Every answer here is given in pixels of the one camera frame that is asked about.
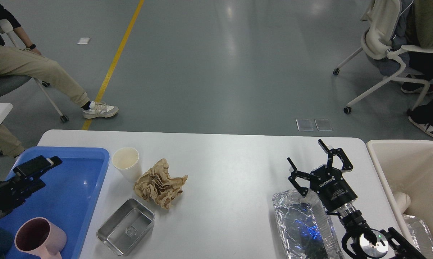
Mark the seated person olive jacket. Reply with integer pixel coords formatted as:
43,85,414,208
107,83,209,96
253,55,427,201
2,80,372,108
406,0,433,137

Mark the stainless steel rectangular tray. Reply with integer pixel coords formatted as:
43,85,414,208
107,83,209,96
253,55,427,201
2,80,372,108
96,198,155,256

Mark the pink mug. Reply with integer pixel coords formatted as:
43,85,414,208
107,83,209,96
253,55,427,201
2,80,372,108
14,217,67,259

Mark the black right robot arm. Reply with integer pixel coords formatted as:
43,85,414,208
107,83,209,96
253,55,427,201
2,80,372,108
287,139,424,259

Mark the grey office chair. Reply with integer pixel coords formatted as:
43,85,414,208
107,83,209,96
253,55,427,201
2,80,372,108
0,19,69,122

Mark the crumpled brown paper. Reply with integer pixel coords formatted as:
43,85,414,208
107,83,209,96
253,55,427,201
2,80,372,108
133,158,188,210

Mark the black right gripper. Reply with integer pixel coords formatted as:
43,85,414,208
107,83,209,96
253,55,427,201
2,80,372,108
287,139,358,213

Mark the aluminium foil tray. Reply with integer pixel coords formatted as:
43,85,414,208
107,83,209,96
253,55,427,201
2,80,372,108
272,190,344,259

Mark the person in black shirt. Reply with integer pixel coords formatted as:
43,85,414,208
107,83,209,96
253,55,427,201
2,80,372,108
0,0,119,158

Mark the white cup in bin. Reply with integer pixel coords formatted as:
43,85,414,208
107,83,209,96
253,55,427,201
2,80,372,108
393,192,411,214

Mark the blue plastic tray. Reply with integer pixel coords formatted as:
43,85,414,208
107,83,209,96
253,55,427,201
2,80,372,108
0,146,110,259

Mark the white plastic bin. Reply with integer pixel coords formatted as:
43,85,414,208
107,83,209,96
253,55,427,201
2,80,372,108
366,140,433,244

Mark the white paper cup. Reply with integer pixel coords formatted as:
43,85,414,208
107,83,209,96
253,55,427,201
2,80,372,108
112,147,142,182

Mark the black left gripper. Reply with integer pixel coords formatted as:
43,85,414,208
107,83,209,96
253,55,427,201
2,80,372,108
0,155,62,219

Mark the white office chair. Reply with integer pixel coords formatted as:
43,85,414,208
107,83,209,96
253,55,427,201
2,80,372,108
333,0,433,114

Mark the crumpled foil in bin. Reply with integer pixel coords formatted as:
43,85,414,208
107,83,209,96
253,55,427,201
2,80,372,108
402,214,433,259

